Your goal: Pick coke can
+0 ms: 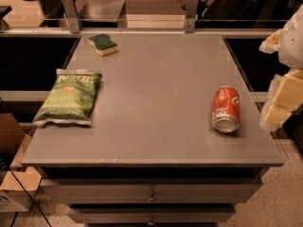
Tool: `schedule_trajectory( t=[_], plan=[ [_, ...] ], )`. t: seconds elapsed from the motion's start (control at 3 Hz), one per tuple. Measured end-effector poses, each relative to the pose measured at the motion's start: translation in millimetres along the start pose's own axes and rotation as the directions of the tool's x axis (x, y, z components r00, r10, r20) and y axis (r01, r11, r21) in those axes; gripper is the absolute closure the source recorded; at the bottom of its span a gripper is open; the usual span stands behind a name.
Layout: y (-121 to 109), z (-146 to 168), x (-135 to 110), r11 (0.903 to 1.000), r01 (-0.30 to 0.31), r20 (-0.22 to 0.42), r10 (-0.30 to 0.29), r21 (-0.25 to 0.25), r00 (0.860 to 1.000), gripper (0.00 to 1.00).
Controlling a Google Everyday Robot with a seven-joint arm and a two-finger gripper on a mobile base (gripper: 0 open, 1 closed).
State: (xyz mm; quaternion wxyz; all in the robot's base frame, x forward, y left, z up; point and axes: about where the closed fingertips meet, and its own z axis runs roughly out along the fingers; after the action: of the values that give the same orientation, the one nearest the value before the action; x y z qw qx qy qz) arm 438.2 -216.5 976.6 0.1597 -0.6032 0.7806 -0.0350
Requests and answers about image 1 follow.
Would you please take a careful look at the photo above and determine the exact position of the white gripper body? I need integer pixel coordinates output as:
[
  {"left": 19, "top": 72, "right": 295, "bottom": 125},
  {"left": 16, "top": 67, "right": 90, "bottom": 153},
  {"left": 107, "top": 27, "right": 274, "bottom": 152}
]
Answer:
[{"left": 278, "top": 5, "right": 303, "bottom": 69}]

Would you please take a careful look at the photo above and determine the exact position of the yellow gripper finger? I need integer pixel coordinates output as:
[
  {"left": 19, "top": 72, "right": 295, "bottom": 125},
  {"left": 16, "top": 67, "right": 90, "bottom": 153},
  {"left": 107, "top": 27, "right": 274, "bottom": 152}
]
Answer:
[
  {"left": 259, "top": 29, "right": 283, "bottom": 54},
  {"left": 259, "top": 69, "right": 303, "bottom": 131}
]

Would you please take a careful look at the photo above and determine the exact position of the red coke can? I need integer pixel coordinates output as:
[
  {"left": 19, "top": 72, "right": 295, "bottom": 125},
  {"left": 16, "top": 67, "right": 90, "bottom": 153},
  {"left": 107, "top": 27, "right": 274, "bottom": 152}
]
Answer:
[{"left": 211, "top": 86, "right": 240, "bottom": 133}]

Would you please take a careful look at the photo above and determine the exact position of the grey drawer cabinet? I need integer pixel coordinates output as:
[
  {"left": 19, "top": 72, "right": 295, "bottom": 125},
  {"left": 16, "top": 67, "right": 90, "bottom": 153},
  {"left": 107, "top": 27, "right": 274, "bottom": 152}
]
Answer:
[{"left": 20, "top": 31, "right": 289, "bottom": 227}]

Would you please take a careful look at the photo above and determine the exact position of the top drawer with knob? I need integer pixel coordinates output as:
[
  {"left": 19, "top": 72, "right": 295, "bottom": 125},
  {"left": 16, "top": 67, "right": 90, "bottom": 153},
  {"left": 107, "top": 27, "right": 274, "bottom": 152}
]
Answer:
[{"left": 41, "top": 179, "right": 262, "bottom": 204}]

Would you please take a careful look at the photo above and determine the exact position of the drawer with knob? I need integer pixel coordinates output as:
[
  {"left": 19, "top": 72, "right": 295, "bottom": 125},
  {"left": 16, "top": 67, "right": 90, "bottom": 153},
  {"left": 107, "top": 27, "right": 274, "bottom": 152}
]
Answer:
[
  {"left": 41, "top": 179, "right": 262, "bottom": 204},
  {"left": 68, "top": 203, "right": 235, "bottom": 225}
]

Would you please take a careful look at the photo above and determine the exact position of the green and yellow sponge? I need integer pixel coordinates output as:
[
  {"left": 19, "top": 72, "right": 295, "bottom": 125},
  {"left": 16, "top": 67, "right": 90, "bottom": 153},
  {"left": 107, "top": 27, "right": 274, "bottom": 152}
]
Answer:
[{"left": 88, "top": 34, "right": 118, "bottom": 57}]

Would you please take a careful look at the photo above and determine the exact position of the lower drawer with knob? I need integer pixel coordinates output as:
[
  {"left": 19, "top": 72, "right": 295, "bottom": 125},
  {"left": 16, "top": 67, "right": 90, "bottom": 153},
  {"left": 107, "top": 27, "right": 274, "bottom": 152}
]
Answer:
[{"left": 68, "top": 203, "right": 235, "bottom": 225}]

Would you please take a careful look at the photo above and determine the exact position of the green jalapeno chip bag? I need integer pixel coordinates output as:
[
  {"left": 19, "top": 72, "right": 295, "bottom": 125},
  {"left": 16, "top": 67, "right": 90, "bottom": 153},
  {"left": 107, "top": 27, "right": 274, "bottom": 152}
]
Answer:
[{"left": 33, "top": 69, "right": 102, "bottom": 126}]

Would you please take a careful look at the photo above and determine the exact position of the cardboard box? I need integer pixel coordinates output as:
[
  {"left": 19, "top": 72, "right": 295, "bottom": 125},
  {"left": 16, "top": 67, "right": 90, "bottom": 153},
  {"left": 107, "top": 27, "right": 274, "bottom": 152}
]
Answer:
[{"left": 0, "top": 113, "right": 42, "bottom": 213}]

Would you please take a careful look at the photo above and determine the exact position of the right metal bracket post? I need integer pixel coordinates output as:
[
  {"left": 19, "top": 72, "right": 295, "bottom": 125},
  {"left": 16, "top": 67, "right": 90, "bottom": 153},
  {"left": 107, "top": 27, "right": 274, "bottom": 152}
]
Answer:
[{"left": 184, "top": 0, "right": 198, "bottom": 33}]

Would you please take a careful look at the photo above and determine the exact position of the metal bracket post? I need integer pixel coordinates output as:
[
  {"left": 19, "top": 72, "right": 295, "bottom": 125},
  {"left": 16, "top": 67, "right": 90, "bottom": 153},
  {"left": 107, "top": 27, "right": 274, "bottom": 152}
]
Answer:
[
  {"left": 62, "top": 0, "right": 80, "bottom": 33},
  {"left": 184, "top": 0, "right": 198, "bottom": 33}
]

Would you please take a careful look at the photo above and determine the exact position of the left metal bracket post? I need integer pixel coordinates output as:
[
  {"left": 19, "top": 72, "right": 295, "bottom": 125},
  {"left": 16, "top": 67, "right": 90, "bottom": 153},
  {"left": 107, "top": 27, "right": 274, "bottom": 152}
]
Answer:
[{"left": 62, "top": 0, "right": 80, "bottom": 33}]

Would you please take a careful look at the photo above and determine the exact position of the black cable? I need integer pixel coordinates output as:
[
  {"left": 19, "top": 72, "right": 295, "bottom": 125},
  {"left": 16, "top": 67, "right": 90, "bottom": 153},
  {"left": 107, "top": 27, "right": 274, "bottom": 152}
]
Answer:
[{"left": 0, "top": 97, "right": 53, "bottom": 227}]

